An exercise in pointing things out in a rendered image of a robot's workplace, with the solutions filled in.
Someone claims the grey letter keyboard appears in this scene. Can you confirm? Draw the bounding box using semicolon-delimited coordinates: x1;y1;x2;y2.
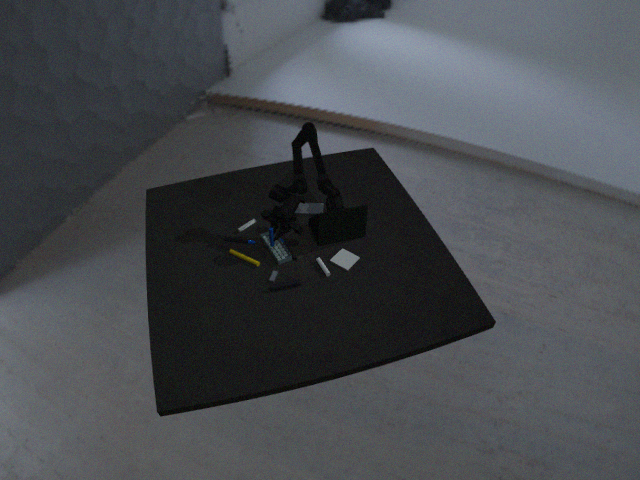
261;231;292;266

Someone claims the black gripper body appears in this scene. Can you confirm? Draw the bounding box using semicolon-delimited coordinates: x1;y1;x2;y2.
261;204;303;235

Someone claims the white cylinder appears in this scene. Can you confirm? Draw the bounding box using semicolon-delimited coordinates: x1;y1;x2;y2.
316;257;331;277
238;218;256;233

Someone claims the yellow cylinder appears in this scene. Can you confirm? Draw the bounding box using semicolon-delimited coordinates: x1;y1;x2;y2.
229;249;260;267

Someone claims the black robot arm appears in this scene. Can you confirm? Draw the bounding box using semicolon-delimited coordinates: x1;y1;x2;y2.
269;122;345;221

